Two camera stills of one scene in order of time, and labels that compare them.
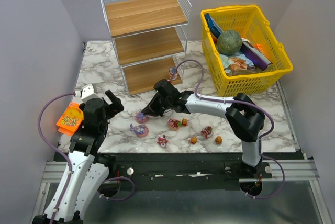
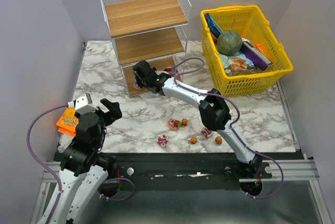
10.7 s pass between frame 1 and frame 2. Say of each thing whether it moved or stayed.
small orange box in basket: stayed
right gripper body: moved
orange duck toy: stayed
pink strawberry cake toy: stayed
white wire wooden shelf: stayed
